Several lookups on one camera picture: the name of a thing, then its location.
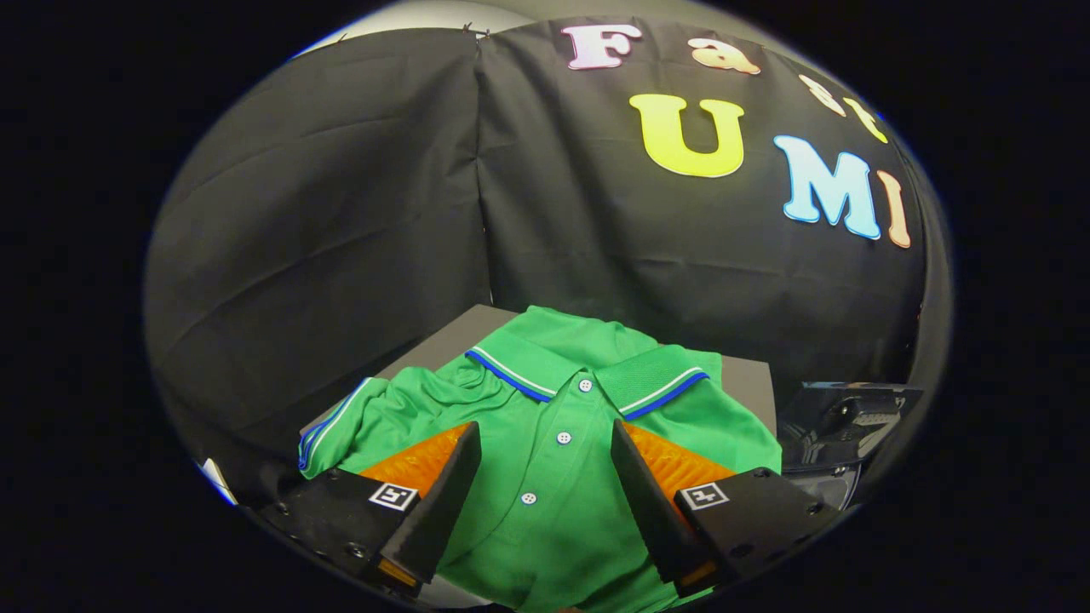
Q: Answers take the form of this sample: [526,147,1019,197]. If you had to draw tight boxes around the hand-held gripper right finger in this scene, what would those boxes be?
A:
[611,419,846,597]

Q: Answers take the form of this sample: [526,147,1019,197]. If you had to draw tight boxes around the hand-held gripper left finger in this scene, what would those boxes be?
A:
[260,421,483,597]

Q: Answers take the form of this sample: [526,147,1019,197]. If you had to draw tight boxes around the grey box stand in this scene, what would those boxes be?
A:
[300,304,777,444]

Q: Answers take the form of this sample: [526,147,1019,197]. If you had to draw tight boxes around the green polo shirt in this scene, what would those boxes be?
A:
[298,305,783,613]

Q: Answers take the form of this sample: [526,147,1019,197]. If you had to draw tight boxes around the black backdrop cloth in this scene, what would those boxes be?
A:
[143,17,953,512]

